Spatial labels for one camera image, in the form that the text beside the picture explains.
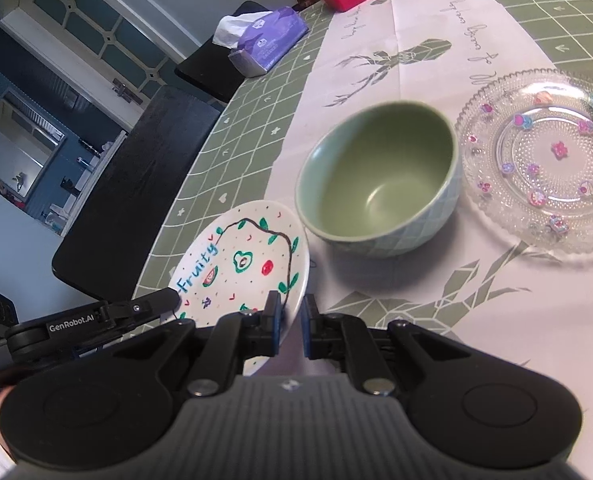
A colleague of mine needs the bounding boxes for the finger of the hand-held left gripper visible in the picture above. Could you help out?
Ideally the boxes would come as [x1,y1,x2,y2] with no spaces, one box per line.
[101,287,182,334]

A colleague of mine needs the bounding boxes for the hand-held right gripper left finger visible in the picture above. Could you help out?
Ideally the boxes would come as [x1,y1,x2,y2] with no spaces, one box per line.
[111,292,283,397]

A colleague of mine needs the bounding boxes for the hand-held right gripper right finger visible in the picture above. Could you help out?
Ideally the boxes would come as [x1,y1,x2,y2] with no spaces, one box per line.
[301,294,472,396]

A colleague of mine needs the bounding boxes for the white fruit-print plate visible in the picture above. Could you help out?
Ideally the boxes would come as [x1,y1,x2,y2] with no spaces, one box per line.
[160,200,311,378]

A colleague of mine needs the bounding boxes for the black chair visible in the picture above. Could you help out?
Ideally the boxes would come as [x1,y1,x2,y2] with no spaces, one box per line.
[51,85,222,303]
[175,1,274,105]

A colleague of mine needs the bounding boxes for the white cabinet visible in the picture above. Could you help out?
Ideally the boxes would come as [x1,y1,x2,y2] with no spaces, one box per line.
[44,132,127,237]

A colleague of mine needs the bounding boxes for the green ceramic bowl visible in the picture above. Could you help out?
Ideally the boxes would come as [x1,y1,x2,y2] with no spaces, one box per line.
[295,101,463,259]

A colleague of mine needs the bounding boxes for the green checked tablecloth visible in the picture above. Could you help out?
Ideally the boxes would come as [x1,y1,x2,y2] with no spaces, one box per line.
[131,0,593,321]

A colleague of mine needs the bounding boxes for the purple tissue pack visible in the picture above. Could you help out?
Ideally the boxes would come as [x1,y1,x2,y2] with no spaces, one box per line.
[212,6,310,78]

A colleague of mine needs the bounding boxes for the white glass-panel door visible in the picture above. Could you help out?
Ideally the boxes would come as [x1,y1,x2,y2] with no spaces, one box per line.
[0,0,212,131]

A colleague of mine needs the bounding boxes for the clear glass flower plate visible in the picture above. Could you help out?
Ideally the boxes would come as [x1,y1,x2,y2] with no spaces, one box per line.
[454,67,593,264]

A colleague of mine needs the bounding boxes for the white deer-print table runner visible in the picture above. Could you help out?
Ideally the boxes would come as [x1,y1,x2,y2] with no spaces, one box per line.
[246,0,593,386]

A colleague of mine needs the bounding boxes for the metal door handle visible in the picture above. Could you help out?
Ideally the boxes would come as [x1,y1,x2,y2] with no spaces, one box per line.
[112,79,144,106]

